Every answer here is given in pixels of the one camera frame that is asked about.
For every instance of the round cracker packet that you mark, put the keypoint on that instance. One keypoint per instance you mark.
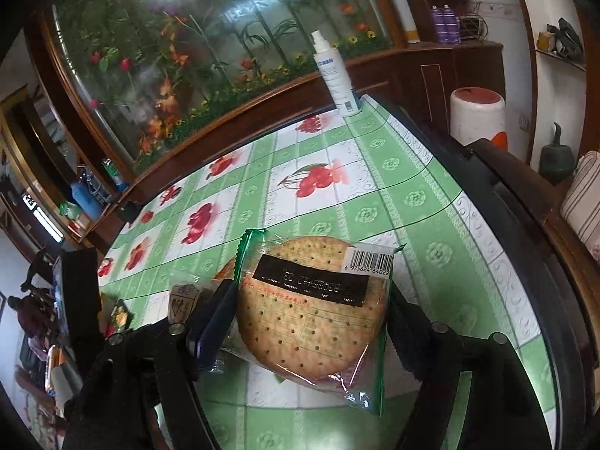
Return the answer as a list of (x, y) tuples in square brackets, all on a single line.
[(309, 318)]

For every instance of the striped cushion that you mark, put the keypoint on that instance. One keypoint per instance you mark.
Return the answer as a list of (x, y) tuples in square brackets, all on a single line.
[(583, 197)]

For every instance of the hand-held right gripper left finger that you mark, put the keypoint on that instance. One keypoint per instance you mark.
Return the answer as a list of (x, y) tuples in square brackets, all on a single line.
[(211, 333)]

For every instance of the blue thermos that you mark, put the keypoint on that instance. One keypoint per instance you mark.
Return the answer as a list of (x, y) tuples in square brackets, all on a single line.
[(85, 199)]

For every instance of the dark wooden chair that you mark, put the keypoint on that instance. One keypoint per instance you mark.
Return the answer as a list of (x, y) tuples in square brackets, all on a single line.
[(40, 269)]

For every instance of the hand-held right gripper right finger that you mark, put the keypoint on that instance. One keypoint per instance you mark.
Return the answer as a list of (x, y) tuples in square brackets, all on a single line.
[(408, 342)]

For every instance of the green gourd ornament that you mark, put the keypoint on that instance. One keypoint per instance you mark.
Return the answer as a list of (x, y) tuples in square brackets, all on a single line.
[(557, 157)]

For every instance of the small orange cracker packet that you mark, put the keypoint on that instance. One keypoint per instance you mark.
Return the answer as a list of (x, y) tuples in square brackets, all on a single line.
[(226, 269)]

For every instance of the dark dried fruit packet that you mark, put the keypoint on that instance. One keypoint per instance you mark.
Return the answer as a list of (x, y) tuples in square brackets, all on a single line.
[(187, 300)]

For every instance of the green bag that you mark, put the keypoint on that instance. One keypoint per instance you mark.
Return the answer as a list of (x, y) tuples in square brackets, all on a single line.
[(70, 211)]

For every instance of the white spray bottle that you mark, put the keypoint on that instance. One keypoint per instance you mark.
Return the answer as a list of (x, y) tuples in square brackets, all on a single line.
[(337, 79)]

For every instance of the wall shelf with ornaments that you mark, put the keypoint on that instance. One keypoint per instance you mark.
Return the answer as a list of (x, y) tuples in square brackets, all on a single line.
[(560, 40)]

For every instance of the green label water bottle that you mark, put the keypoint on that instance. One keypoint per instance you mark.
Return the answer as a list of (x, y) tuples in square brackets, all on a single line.
[(115, 174)]

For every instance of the green fruit-print tablecloth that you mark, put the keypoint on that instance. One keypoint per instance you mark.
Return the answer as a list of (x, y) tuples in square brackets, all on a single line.
[(384, 197)]

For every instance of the small black container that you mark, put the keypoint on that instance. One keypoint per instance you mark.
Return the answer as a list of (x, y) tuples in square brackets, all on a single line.
[(126, 211)]

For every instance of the dark wooden sofa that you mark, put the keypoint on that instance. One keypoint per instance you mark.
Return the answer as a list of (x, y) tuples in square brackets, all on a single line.
[(539, 225)]

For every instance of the small green snack packet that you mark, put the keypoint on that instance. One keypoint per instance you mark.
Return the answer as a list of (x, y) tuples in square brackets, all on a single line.
[(121, 314)]

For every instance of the white stool with red top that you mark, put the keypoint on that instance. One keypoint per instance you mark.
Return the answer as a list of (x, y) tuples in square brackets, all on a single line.
[(478, 117)]

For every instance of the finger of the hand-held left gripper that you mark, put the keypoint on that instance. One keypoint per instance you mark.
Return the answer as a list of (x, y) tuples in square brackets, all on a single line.
[(79, 300)]

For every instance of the wooden flower display cabinet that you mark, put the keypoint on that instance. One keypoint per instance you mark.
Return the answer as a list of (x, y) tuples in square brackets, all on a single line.
[(211, 56)]

